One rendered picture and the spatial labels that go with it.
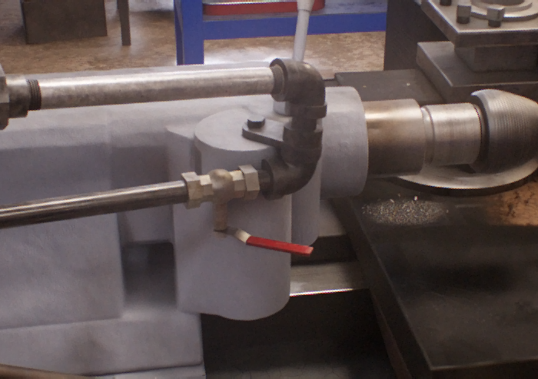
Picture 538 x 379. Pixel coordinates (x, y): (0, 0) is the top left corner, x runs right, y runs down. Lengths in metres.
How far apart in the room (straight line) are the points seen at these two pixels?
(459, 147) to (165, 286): 0.33
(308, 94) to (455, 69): 0.51
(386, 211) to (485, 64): 0.23
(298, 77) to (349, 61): 3.59
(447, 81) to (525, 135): 0.25
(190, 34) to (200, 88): 2.01
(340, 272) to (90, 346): 0.43
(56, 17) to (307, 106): 3.95
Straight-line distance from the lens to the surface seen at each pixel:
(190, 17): 2.66
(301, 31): 0.82
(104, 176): 0.82
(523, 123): 0.94
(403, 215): 1.12
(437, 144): 0.92
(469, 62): 1.21
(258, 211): 0.77
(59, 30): 4.65
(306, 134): 0.73
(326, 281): 1.15
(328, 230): 1.18
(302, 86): 0.71
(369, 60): 4.31
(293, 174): 0.74
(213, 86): 0.68
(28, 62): 4.41
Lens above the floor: 1.48
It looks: 28 degrees down
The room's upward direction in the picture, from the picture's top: straight up
